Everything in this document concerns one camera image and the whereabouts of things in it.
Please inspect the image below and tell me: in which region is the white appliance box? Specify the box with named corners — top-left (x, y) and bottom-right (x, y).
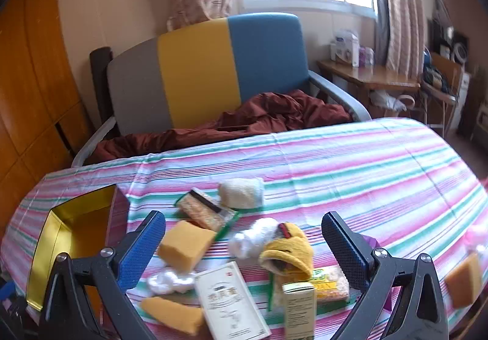
top-left (330, 29), bottom-right (360, 68)

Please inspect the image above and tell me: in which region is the purple snack packet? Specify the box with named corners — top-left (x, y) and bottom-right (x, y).
top-left (360, 233), bottom-right (383, 250)

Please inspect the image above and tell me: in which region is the white plastic bag under desk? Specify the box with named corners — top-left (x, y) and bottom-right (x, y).
top-left (369, 90), bottom-right (407, 117)

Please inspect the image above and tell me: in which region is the green and cream carton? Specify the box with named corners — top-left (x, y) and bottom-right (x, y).
top-left (281, 282), bottom-right (316, 340)

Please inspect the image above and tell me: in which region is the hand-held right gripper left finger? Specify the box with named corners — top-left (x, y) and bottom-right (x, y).
top-left (38, 210), bottom-right (166, 340)

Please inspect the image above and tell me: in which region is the maroon gift box gold lining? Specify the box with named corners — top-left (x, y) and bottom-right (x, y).
top-left (26, 183), bottom-right (130, 312)

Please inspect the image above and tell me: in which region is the wooden desk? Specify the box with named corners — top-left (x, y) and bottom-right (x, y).
top-left (317, 60), bottom-right (420, 112)

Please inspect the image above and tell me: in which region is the beige rolled sock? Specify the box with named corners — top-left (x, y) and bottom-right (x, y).
top-left (218, 178), bottom-right (264, 210)

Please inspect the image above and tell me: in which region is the white flat carton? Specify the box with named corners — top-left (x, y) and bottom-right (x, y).
top-left (194, 261), bottom-right (272, 340)

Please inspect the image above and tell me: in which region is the yellow sponge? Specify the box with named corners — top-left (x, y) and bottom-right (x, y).
top-left (445, 252), bottom-right (483, 308)

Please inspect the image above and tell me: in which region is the yellow sponge wedge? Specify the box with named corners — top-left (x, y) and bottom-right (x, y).
top-left (141, 296), bottom-right (205, 335)

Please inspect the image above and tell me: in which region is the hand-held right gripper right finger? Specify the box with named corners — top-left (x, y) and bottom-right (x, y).
top-left (321, 211), bottom-right (450, 340)

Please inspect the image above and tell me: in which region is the metal rack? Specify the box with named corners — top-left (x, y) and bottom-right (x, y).
top-left (419, 73), bottom-right (460, 135)

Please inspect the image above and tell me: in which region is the yellow sponge block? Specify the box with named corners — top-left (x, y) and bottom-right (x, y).
top-left (157, 220), bottom-right (218, 274)

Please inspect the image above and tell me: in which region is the crumpled white plastic wrap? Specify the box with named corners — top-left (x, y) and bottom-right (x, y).
top-left (147, 267), bottom-right (197, 295)

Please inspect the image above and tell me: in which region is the green clear snack packet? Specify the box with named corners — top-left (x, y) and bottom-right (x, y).
top-left (269, 266), bottom-right (351, 312)

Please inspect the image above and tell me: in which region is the striped bed sheet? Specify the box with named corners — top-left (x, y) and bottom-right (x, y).
top-left (0, 118), bottom-right (488, 340)

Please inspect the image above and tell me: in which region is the grey yellow blue sofa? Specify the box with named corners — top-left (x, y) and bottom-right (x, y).
top-left (72, 13), bottom-right (372, 167)

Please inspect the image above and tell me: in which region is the wooden wardrobe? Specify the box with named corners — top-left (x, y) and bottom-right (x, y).
top-left (0, 0), bottom-right (96, 234)

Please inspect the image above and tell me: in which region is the dark red blanket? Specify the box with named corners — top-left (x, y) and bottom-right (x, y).
top-left (89, 90), bottom-right (353, 165)

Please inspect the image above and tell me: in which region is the cardboard box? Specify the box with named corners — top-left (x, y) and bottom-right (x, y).
top-left (432, 52), bottom-right (464, 96)

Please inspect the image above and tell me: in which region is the green snack packet black stripe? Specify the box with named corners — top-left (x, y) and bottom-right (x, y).
top-left (174, 187), bottom-right (240, 241)

